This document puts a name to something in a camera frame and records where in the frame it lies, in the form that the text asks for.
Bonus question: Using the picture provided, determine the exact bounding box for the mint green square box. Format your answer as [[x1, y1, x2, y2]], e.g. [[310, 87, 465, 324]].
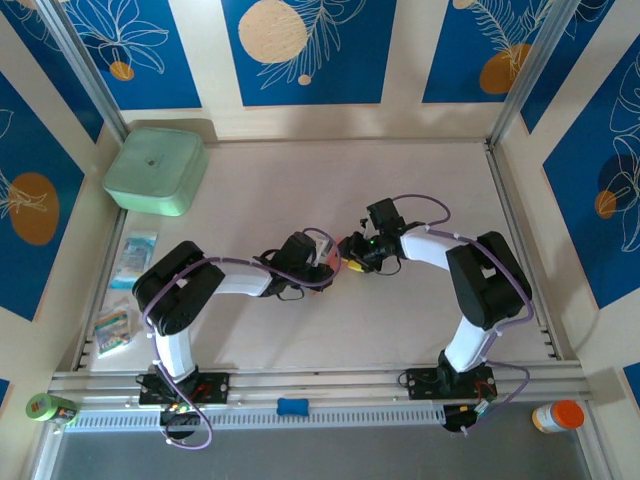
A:
[[102, 128, 210, 218]]

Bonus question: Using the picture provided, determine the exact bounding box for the grey metal sheet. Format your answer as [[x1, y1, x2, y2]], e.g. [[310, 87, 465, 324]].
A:
[[47, 427, 601, 480]]

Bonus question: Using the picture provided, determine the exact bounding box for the blue bone-shaped block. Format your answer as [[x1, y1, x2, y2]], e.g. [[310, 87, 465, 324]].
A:
[[276, 397, 310, 417]]

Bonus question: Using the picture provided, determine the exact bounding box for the blue white plastic packet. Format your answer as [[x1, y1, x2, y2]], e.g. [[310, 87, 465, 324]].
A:
[[109, 229, 160, 291]]

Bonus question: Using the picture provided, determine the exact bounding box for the small circuit board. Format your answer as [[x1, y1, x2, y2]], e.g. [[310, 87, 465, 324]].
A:
[[159, 402, 204, 441], [443, 399, 496, 435]]

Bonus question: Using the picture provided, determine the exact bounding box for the colourful printed plastic packet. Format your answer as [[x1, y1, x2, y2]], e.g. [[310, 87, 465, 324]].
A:
[[93, 307, 137, 360]]

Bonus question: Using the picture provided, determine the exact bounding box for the jar with orange lid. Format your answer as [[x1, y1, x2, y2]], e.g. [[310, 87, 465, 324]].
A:
[[531, 399, 586, 435]]

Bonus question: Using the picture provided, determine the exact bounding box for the green black small canister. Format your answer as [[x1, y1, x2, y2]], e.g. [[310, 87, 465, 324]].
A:
[[52, 398, 80, 426]]

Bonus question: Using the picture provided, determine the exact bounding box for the green tape roll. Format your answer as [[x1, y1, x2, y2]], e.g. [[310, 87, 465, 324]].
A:
[[25, 393, 55, 424]]

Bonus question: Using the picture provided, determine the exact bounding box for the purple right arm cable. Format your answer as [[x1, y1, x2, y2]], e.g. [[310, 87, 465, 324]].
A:
[[394, 193, 532, 436]]

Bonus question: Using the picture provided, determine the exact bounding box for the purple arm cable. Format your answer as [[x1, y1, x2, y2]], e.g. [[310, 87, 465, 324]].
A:
[[142, 227, 344, 451], [394, 193, 532, 436]]

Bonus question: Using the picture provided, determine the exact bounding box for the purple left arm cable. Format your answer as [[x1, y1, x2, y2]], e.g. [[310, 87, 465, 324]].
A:
[[142, 227, 344, 451]]

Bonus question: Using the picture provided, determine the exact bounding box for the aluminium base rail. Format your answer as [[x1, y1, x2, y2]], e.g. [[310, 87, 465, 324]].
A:
[[47, 369, 594, 401]]

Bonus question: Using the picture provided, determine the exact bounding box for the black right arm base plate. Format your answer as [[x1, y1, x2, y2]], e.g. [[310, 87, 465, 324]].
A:
[[405, 367, 496, 401]]

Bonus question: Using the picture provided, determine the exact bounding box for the grey slotted cable duct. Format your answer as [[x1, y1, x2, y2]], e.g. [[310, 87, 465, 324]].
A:
[[64, 404, 446, 429]]

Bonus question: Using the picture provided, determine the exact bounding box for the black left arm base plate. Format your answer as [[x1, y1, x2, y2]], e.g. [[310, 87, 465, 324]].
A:
[[138, 372, 231, 406]]

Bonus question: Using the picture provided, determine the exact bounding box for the aluminium frame post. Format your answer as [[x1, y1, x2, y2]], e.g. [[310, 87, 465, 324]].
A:
[[37, 0, 129, 144], [489, 0, 589, 149]]

